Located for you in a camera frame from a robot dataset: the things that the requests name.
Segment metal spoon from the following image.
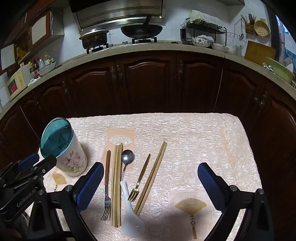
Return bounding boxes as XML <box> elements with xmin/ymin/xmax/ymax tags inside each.
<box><xmin>120</xmin><ymin>149</ymin><xmax>135</xmax><ymax>182</ymax></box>

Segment yellow plastic strainer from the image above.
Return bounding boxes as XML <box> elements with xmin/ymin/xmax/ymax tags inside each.
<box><xmin>254</xmin><ymin>20</ymin><xmax>271</xmax><ymax>39</ymax></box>

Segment gold metal fork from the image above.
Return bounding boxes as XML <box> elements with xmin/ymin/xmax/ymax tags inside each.
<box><xmin>128</xmin><ymin>153</ymin><xmax>151</xmax><ymax>202</ymax></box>

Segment dark wooden base cabinets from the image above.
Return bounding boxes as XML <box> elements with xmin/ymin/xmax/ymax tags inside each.
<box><xmin>0</xmin><ymin>50</ymin><xmax>296</xmax><ymax>186</ymax></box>

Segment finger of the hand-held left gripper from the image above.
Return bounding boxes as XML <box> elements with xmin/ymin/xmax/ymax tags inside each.
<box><xmin>33</xmin><ymin>155</ymin><xmax>57</xmax><ymax>175</ymax></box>
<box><xmin>18</xmin><ymin>152</ymin><xmax>40</xmax><ymax>172</ymax></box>

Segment steel range hood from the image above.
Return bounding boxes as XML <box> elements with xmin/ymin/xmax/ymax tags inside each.
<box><xmin>68</xmin><ymin>0</ymin><xmax>165</xmax><ymax>33</ymax></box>

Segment white bowl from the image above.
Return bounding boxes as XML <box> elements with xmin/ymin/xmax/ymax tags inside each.
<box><xmin>37</xmin><ymin>62</ymin><xmax>56</xmax><ymax>77</ymax></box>

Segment lidded cooking pot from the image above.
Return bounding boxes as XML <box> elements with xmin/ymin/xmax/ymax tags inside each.
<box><xmin>79</xmin><ymin>28</ymin><xmax>109</xmax><ymax>49</ymax></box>

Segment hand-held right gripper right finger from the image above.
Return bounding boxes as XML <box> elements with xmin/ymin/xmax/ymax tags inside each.
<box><xmin>197</xmin><ymin>162</ymin><xmax>275</xmax><ymax>241</ymax></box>

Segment speckled stone countertop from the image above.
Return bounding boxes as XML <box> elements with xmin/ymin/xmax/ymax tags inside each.
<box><xmin>0</xmin><ymin>40</ymin><xmax>296</xmax><ymax>121</ymax></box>

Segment white cloth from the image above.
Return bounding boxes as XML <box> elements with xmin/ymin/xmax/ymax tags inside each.
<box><xmin>188</xmin><ymin>10</ymin><xmax>223</xmax><ymax>26</ymax></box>

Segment cream microwave oven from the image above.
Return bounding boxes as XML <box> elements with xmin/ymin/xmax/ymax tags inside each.
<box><xmin>6</xmin><ymin>68</ymin><xmax>30</xmax><ymax>96</ymax></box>

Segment white plate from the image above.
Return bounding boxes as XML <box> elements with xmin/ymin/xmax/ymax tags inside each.
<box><xmin>211</xmin><ymin>43</ymin><xmax>229</xmax><ymax>52</ymax></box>

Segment black wok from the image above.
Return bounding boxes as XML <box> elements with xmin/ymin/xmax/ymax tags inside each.
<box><xmin>120</xmin><ymin>14</ymin><xmax>163</xmax><ymax>39</ymax></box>

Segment wooden wall cabinet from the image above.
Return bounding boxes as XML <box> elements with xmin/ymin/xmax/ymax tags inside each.
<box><xmin>0</xmin><ymin>0</ymin><xmax>65</xmax><ymax>75</ymax></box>

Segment black wire dish rack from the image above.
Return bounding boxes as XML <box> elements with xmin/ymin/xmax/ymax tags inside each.
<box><xmin>180</xmin><ymin>20</ymin><xmax>228</xmax><ymax>45</ymax></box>

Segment wall-mounted wooden chopstick holder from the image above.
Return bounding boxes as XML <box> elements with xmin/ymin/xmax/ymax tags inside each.
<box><xmin>240</xmin><ymin>13</ymin><xmax>256</xmax><ymax>34</ymax></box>

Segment floral ceramic bowl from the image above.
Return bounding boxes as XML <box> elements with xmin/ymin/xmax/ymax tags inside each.
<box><xmin>192</xmin><ymin>37</ymin><xmax>212</xmax><ymax>48</ymax></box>

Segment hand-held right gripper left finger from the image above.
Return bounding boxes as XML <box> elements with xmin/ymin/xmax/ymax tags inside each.
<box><xmin>26</xmin><ymin>162</ymin><xmax>104</xmax><ymax>241</ymax></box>

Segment wooden cutting board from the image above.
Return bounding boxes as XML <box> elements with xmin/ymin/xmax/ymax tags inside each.
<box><xmin>244</xmin><ymin>40</ymin><xmax>277</xmax><ymax>66</ymax></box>

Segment white ceramic soup spoon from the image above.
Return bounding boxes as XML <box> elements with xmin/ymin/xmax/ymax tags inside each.
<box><xmin>120</xmin><ymin>181</ymin><xmax>145</xmax><ymax>238</ymax></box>

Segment gas stove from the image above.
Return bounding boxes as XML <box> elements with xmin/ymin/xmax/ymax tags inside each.
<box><xmin>86</xmin><ymin>38</ymin><xmax>158</xmax><ymax>55</ymax></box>

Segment floral utensil holder teal lid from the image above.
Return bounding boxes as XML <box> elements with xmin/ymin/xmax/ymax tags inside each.
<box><xmin>40</xmin><ymin>117</ymin><xmax>88</xmax><ymax>178</ymax></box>

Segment green plastic basin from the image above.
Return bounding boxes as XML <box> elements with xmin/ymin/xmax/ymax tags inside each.
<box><xmin>265</xmin><ymin>57</ymin><xmax>295</xmax><ymax>84</ymax></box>

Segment wooden-handled metal fork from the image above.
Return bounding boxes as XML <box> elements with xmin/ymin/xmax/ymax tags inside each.
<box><xmin>100</xmin><ymin>150</ymin><xmax>112</xmax><ymax>221</ymax></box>

